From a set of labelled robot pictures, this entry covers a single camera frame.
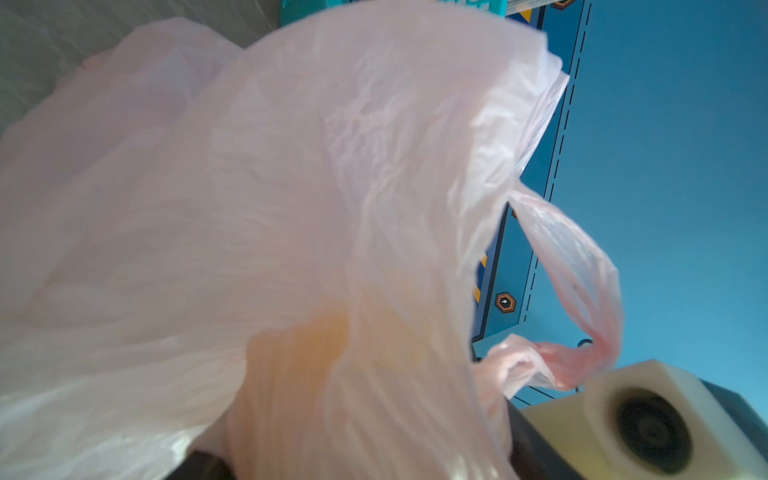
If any teal plastic basket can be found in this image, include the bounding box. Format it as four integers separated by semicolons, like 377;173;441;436
279;0;509;26

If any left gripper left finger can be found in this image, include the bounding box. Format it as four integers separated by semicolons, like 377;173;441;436
164;451;236;480

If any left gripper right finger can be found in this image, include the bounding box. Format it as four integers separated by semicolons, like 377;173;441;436
507;401;584;480

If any pink plastic bag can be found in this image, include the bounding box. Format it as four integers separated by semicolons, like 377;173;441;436
1;1;623;479

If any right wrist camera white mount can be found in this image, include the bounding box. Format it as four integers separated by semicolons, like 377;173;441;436
520;360;767;480

